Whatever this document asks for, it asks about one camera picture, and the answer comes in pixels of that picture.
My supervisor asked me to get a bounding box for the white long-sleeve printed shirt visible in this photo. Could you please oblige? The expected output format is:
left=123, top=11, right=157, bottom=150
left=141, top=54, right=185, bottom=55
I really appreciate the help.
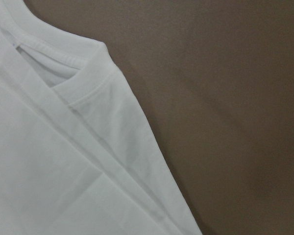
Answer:
left=0, top=0, right=201, bottom=235

